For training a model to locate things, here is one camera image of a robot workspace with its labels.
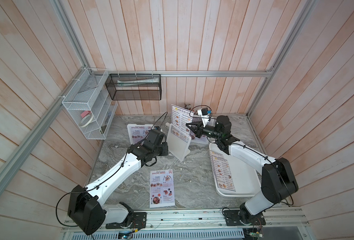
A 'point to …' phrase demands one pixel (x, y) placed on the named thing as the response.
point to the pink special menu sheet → (162, 193)
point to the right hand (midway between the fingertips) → (186, 124)
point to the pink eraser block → (84, 113)
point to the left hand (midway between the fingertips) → (164, 149)
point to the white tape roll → (86, 120)
